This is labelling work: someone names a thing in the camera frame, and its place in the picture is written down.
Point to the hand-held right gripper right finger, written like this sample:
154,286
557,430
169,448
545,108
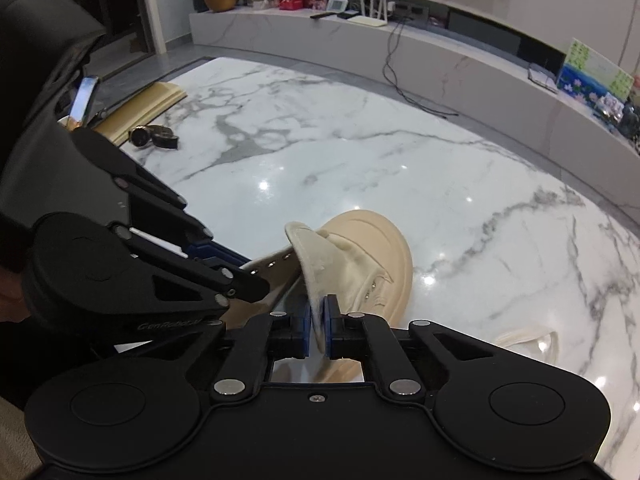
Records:
330,330

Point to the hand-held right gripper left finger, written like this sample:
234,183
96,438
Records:
302,332

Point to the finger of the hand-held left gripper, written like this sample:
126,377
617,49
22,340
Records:
245,285
202,251

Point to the beige canvas shoe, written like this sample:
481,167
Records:
370,250

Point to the smartphone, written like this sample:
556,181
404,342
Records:
82,102

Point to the wristwatch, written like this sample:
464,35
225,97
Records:
142,136

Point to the open beige book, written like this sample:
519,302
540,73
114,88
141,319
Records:
150,102

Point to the sliding glass door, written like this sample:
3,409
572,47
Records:
125,0

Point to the red gift box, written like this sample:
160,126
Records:
291,2

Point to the black remote control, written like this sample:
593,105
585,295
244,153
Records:
322,14

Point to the pink box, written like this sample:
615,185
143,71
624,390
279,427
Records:
316,2

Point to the black set-top box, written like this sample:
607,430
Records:
347,14

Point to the white desk clock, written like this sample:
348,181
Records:
336,5

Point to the white router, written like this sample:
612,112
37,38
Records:
370,21

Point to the power strip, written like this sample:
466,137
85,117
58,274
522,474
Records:
407,10

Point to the notebook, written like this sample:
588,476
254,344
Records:
542,77

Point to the small photo box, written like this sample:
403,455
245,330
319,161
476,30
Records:
609,107

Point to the flower painting canvas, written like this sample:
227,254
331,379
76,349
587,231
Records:
590,72

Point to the dark glass jar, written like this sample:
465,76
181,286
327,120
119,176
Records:
631,120

